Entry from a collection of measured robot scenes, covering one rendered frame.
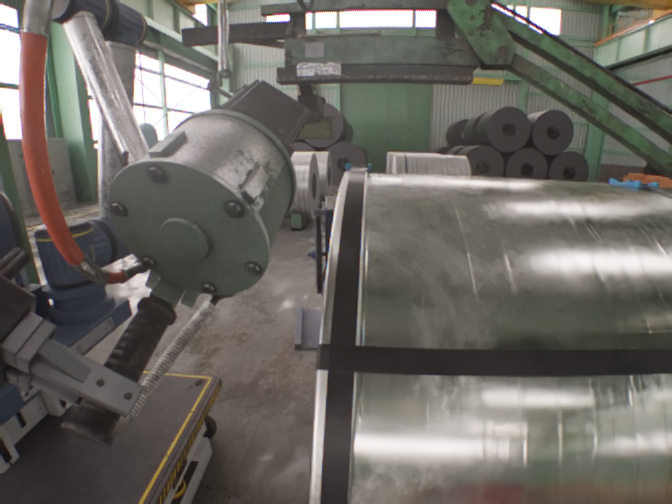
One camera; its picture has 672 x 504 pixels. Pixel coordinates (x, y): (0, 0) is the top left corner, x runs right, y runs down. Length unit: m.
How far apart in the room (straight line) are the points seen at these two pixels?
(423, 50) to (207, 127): 1.17
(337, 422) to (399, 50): 1.26
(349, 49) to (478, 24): 0.48
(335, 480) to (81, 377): 0.28
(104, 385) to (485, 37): 1.42
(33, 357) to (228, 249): 0.16
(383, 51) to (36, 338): 1.32
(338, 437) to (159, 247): 0.28
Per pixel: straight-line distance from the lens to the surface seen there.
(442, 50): 1.41
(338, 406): 0.41
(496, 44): 1.42
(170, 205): 0.28
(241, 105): 0.38
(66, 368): 0.30
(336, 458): 0.42
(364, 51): 1.39
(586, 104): 1.49
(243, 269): 0.29
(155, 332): 0.35
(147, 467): 1.48
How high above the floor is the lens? 1.42
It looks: 18 degrees down
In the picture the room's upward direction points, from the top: straight up
